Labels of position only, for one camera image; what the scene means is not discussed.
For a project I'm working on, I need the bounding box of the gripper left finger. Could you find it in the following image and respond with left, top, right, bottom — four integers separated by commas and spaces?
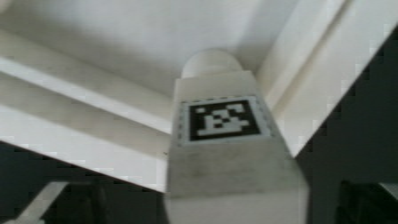
11, 181, 110, 224

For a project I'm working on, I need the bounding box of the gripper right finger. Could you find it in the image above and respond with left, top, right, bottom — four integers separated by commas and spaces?
336, 181, 398, 224

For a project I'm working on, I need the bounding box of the white table leg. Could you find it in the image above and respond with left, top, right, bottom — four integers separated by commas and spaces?
165, 49, 309, 224

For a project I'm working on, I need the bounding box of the white square tabletop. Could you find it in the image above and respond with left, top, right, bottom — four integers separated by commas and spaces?
0, 0, 398, 190

